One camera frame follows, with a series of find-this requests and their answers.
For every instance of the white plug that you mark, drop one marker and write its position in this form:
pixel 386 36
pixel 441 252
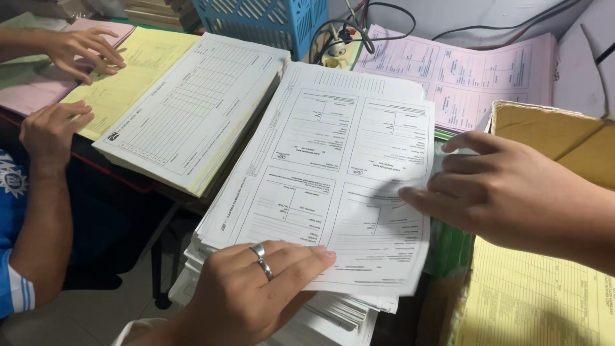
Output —
pixel 337 48

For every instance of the stack of white boxed forms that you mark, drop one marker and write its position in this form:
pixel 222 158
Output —
pixel 250 158

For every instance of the stack of yellow table forms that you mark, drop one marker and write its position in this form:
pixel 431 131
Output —
pixel 523 302

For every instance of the person's left fingers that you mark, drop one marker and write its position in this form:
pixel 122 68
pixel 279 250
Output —
pixel 293 262

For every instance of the stack of green papers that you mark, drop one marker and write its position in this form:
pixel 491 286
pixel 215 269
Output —
pixel 19 69

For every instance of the green paper packet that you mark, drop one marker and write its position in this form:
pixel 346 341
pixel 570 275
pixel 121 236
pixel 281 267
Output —
pixel 449 250

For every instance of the black plug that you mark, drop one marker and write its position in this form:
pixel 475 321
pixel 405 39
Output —
pixel 346 34

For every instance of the blue plastic basket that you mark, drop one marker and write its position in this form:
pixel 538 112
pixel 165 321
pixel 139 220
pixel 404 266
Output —
pixel 259 24

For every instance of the stack of pink table forms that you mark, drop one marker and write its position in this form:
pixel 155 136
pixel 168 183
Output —
pixel 29 93

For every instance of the white printed form sheet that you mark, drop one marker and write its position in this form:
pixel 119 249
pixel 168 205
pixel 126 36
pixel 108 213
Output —
pixel 331 158

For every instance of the cream power strip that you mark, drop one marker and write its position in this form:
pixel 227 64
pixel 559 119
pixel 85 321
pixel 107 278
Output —
pixel 336 60

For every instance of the person's right hand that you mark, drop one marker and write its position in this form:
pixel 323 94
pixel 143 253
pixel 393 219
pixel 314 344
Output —
pixel 509 202

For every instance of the stack of white table forms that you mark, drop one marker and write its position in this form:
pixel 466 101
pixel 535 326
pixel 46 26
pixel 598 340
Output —
pixel 192 110

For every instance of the stack of pink boxed forms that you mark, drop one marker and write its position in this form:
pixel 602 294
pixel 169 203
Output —
pixel 480 81

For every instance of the person's left hand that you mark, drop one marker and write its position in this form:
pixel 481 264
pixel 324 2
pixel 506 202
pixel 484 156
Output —
pixel 230 298

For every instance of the stack of brown paper bundles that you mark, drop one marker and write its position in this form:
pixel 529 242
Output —
pixel 158 12

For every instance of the brown cardboard box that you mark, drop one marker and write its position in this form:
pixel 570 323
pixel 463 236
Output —
pixel 552 129

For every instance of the person's right fingers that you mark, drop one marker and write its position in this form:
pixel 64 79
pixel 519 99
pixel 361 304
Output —
pixel 447 202

